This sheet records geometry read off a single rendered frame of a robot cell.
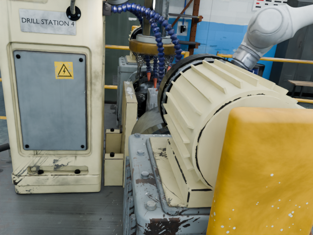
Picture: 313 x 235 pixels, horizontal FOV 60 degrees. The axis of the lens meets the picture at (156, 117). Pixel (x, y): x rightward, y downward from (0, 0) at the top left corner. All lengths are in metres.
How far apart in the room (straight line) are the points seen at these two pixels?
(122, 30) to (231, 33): 2.89
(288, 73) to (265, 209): 6.07
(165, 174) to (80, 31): 0.52
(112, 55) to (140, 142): 3.55
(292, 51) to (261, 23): 5.45
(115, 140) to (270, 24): 0.78
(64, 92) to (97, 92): 0.10
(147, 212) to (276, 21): 0.65
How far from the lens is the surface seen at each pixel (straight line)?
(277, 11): 0.88
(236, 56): 1.06
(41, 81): 0.90
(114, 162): 1.04
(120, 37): 4.08
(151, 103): 1.04
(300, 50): 6.39
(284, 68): 6.31
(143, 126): 0.80
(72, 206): 1.01
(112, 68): 4.15
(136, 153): 0.57
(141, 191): 0.46
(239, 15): 6.29
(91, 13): 0.85
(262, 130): 0.29
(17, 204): 1.06
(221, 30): 6.19
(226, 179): 0.31
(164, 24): 0.82
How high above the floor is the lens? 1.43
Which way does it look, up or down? 21 degrees down
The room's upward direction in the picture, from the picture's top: 5 degrees clockwise
